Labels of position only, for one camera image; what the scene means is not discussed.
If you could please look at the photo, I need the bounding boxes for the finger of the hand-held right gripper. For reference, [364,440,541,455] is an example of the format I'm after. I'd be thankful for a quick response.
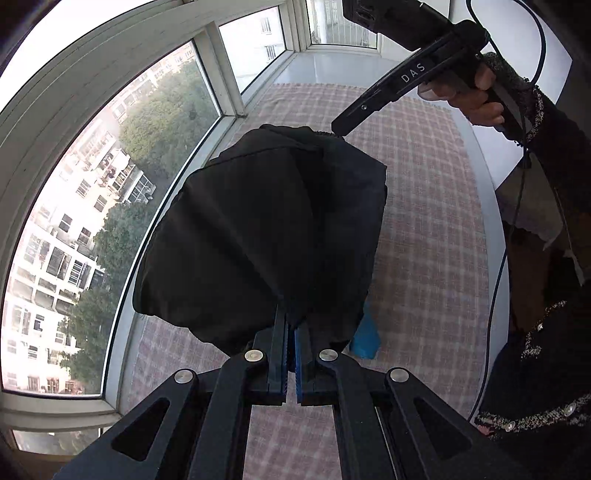
[331,84,394,137]

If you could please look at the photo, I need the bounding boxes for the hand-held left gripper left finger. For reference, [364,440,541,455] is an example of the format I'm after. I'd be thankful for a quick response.
[53,309,290,480]

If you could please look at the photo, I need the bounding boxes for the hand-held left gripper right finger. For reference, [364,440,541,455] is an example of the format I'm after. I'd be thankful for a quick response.
[294,322,532,480]

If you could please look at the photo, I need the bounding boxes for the black shorts with yellow stripes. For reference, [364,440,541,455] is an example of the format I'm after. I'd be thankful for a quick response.
[131,124,387,357]

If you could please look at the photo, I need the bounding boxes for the person's right forearm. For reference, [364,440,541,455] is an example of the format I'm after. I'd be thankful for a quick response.
[482,52,591,217]

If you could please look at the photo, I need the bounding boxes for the stack of folded clothes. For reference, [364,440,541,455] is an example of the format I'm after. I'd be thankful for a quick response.
[349,300,382,361]

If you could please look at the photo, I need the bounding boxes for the person's right hand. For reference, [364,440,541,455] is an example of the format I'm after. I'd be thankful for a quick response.
[417,62,506,132]

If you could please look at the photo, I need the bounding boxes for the pink checked blanket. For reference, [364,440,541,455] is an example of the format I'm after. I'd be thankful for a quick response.
[117,83,490,480]

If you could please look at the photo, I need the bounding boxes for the green trees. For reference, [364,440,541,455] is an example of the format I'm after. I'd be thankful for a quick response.
[60,58,221,393]

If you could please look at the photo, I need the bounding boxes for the person's black sparkly cardigan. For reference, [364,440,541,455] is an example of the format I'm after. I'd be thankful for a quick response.
[473,175,591,462]

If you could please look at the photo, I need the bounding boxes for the white apartment buildings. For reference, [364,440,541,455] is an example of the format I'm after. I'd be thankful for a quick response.
[2,44,197,395]

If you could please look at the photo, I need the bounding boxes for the black cable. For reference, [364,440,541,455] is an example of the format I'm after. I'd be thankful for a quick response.
[465,0,548,423]

